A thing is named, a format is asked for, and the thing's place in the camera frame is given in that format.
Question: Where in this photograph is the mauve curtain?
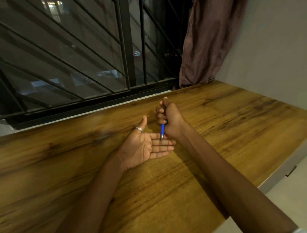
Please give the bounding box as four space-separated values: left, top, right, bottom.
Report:
173 0 248 90

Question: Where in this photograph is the person's right hand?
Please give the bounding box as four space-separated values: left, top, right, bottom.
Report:
155 97 190 140

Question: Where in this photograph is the person's left forearm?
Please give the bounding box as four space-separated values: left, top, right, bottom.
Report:
56 154 126 233

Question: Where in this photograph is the black metal window grille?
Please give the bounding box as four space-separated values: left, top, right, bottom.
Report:
0 0 192 130

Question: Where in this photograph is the blue pen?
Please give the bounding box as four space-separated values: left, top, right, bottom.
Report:
161 103 166 142

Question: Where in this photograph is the person's right forearm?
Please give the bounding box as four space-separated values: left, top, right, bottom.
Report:
176 122 299 233

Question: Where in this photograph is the person's left hand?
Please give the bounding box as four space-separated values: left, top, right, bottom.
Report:
117 115 177 171

